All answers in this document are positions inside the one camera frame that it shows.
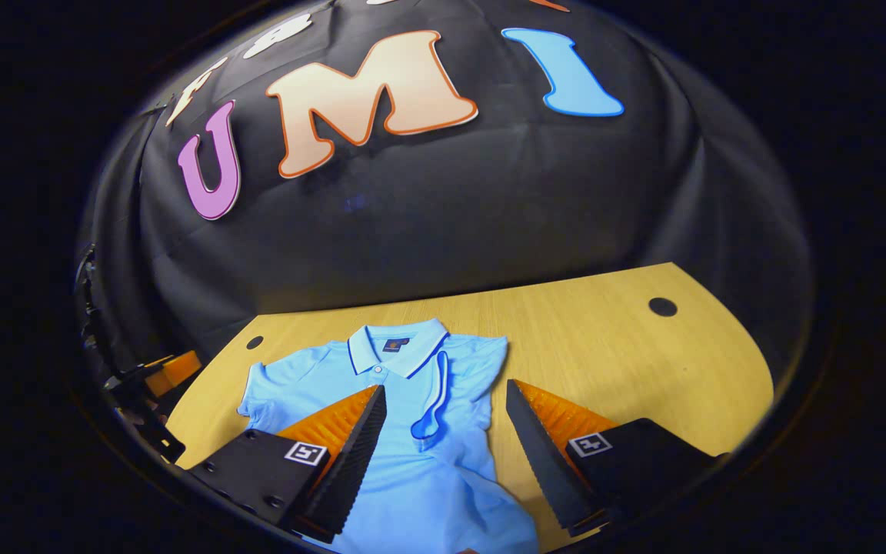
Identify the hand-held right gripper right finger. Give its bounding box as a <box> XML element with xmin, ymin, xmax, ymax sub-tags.
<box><xmin>505</xmin><ymin>378</ymin><xmax>721</xmax><ymax>539</ymax></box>

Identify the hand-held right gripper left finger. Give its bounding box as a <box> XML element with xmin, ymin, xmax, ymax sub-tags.
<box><xmin>189</xmin><ymin>384</ymin><xmax>388</xmax><ymax>544</ymax></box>

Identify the light blue T-shirt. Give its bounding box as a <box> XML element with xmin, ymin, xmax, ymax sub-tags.
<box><xmin>238</xmin><ymin>318</ymin><xmax>541</xmax><ymax>554</ymax></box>

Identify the black stand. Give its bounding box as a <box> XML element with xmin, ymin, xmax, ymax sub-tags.
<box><xmin>74</xmin><ymin>245</ymin><xmax>102</xmax><ymax>355</ymax></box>

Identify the black backdrop cloth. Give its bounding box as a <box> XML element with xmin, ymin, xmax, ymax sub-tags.
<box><xmin>74</xmin><ymin>0</ymin><xmax>814</xmax><ymax>385</ymax></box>

